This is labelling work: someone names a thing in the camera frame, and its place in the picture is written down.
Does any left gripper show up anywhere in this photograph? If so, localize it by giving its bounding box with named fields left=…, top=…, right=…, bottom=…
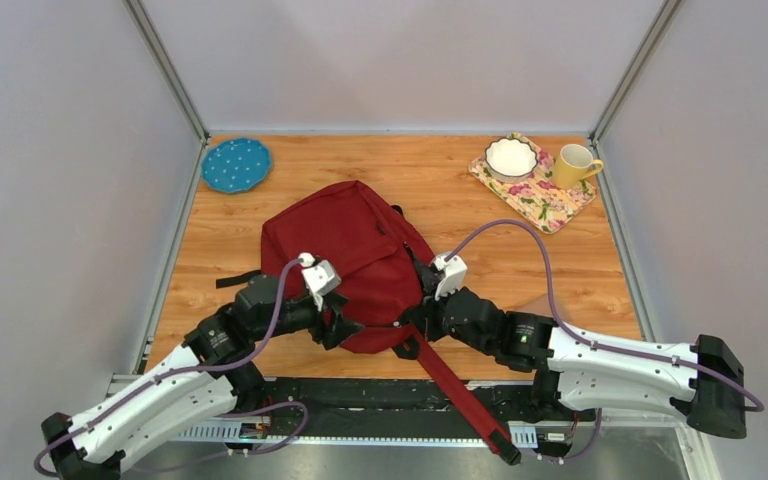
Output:
left=254, top=290, right=366, bottom=351

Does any red student backpack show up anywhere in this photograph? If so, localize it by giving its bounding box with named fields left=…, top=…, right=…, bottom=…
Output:
left=214, top=180, right=523, bottom=467

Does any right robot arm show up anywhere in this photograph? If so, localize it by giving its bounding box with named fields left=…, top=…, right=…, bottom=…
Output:
left=400, top=288, right=748, bottom=439

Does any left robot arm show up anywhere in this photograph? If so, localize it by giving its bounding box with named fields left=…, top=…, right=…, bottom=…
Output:
left=33, top=267, right=364, bottom=479

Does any floral rectangular tray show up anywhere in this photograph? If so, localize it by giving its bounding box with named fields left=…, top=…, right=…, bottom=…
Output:
left=468, top=133, right=599, bottom=234

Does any white scalloped bowl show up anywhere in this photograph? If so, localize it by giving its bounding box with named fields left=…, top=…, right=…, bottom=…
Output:
left=484, top=138, right=538, bottom=183

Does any blue polka dot plate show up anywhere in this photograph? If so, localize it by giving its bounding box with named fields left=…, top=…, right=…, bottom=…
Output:
left=201, top=137, right=273, bottom=194

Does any yellow mug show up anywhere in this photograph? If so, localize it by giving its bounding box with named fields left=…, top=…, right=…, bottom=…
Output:
left=550, top=144, right=604, bottom=189

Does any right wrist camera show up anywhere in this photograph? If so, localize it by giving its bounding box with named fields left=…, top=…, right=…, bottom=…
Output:
left=431, top=252, right=468, bottom=300

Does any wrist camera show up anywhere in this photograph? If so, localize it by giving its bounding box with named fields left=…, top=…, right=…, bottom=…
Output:
left=298, top=252, right=341, bottom=312
left=431, top=252, right=468, bottom=300

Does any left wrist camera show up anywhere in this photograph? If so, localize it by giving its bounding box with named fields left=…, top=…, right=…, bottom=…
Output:
left=298, top=252, right=341, bottom=312

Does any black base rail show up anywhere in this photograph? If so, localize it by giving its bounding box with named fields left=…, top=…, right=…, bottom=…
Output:
left=238, top=376, right=597, bottom=458

